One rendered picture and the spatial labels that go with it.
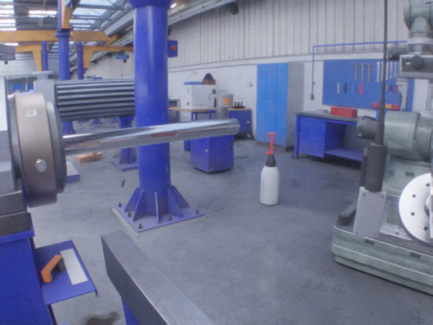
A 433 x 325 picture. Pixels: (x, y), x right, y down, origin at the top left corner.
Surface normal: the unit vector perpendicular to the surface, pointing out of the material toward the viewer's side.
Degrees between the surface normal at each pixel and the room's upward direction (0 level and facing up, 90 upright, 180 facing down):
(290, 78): 90
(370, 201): 90
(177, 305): 0
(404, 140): 95
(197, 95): 90
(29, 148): 80
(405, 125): 62
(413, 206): 50
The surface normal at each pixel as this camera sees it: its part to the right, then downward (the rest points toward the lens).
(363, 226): -0.34, 0.23
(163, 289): 0.00, -0.97
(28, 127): 0.52, -0.30
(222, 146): 0.58, 0.20
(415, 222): -0.48, -0.48
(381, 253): -0.69, 0.18
